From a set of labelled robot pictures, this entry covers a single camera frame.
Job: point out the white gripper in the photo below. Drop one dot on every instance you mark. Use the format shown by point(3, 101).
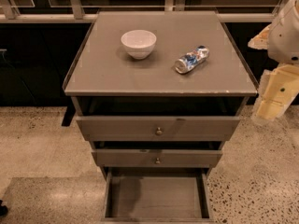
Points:
point(285, 37)

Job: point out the blue silver redbull can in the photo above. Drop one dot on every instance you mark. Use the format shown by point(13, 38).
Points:
point(190, 60)

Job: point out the grey drawer cabinet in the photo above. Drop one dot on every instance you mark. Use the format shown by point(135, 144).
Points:
point(107, 81)

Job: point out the brass top drawer knob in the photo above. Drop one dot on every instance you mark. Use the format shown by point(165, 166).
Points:
point(159, 131)

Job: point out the grey top drawer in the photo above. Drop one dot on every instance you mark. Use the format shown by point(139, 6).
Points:
point(143, 128)

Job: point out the grey middle drawer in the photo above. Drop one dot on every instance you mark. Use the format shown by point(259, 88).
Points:
point(176, 158)

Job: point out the grey open bottom drawer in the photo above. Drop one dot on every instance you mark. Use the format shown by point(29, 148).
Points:
point(157, 196)

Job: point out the white ceramic bowl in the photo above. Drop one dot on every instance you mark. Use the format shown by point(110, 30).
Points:
point(139, 43)

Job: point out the metal window railing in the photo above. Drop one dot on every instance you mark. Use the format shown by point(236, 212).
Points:
point(86, 10)

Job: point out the black shoe tip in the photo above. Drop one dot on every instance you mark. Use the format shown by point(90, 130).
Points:
point(3, 209)

